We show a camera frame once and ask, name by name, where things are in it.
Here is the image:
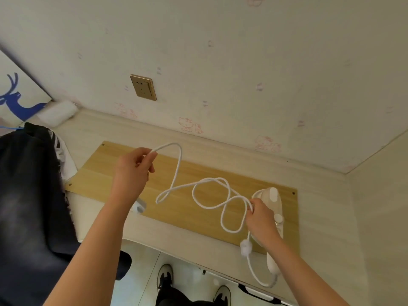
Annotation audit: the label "person's left hand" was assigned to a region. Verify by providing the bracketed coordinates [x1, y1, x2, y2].
[107, 147, 157, 209]

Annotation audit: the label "white handheld garment steamer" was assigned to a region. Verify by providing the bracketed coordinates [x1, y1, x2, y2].
[248, 187, 285, 278]

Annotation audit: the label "black garment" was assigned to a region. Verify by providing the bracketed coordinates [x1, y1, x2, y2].
[0, 122, 132, 306]

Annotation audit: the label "white rolled cloth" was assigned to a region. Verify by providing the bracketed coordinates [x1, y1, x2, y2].
[36, 100, 79, 127]

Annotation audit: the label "person's right forearm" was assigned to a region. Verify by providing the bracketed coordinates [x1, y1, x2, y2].
[265, 236, 351, 306]

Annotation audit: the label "black and white bar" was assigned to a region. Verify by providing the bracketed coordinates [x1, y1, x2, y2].
[237, 282, 292, 306]

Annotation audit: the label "person's right shoe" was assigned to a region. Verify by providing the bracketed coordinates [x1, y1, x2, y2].
[213, 285, 232, 306]

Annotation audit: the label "gold wall socket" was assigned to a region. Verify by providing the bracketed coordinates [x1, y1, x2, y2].
[129, 74, 157, 102]

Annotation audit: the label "person's right hand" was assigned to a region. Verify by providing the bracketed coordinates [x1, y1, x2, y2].
[245, 198, 283, 252]

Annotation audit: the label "white striped garment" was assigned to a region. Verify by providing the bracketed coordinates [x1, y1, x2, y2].
[48, 130, 79, 183]

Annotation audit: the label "white power cord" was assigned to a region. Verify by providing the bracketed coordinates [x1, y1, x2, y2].
[155, 142, 278, 288]

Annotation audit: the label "light wooden board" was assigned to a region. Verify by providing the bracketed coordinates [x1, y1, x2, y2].
[65, 141, 300, 255]

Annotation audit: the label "white panel with blue deer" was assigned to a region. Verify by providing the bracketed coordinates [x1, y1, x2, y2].
[0, 48, 53, 123]

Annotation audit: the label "white power plug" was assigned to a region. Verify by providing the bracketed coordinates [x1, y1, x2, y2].
[130, 199, 147, 214]

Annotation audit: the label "person's black trousers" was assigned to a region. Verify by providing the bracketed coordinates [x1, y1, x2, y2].
[155, 284, 218, 306]

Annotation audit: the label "person's shoe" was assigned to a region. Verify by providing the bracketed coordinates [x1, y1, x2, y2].
[213, 285, 232, 306]
[156, 263, 174, 294]

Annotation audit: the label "person's left shoe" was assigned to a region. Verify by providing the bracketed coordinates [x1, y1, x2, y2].
[156, 263, 174, 294]

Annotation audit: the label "person's left forearm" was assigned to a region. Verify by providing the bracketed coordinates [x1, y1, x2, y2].
[43, 201, 134, 306]

